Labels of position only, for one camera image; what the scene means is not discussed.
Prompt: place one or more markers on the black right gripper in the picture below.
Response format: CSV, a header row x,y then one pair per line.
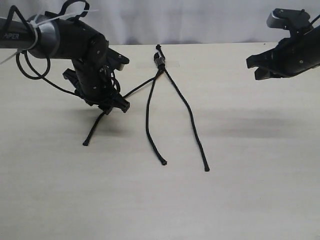
x,y
291,56

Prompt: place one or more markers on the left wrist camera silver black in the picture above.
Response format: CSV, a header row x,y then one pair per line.
x,y
116,60

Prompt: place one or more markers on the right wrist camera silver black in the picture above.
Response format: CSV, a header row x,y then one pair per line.
x,y
287,18

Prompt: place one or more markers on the white wrinkled backdrop cloth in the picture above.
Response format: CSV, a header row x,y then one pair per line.
x,y
150,22

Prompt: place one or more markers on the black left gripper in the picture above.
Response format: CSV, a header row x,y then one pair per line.
x,y
93,77

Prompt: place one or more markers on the white zip tie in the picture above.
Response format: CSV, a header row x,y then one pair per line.
x,y
46,36

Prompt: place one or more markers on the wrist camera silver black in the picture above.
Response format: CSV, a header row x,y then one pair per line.
x,y
287,18
116,60

